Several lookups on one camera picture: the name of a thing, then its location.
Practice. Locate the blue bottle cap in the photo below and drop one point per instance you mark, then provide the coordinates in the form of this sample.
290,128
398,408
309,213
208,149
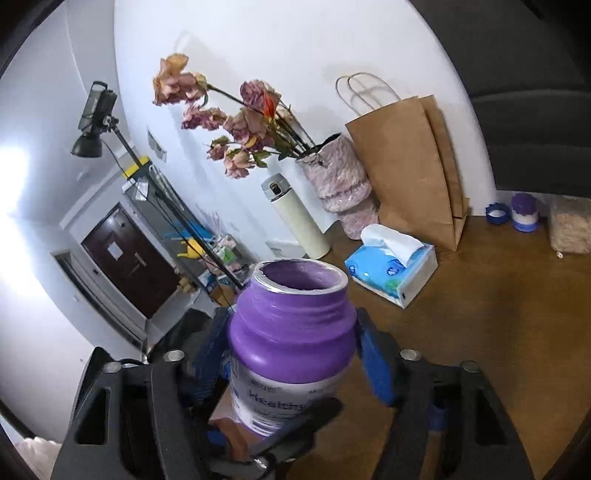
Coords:
497,213

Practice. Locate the cluttered metal shelf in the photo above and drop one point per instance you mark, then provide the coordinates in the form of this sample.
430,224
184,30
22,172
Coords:
199,271

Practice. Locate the purple Healthy Heart bottle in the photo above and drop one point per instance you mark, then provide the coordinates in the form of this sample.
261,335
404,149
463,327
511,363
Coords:
291,339

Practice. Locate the purple white bottle cap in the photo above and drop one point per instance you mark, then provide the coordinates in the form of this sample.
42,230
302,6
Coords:
524,212

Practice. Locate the clear jar of grains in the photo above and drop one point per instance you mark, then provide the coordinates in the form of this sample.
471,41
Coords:
570,225

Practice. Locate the brown paper bag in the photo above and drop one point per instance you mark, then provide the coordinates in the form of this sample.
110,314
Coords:
409,157

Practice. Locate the cream thermos bottle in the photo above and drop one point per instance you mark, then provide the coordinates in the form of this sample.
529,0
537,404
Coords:
293,212

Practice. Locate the blue tissue box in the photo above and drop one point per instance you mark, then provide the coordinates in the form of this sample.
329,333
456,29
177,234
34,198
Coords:
394,265

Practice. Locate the person's left hand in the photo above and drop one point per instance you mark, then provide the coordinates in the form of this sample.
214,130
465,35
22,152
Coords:
237,436

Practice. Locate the pink textured vase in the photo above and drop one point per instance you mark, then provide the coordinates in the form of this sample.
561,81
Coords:
342,184

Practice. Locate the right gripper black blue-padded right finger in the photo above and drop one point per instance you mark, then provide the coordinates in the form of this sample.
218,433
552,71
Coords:
448,423

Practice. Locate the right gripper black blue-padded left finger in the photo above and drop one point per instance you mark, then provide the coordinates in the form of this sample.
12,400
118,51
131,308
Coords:
134,420

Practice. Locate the dark brown door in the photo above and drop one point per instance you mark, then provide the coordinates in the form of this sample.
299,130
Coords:
130,262

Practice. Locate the black light on stand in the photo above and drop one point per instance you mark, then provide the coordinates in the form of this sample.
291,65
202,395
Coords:
97,119

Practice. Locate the black chair backrest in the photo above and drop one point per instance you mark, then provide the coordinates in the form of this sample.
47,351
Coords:
526,68

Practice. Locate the dried pink flower bouquet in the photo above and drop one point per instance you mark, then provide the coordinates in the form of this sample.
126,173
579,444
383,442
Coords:
257,124

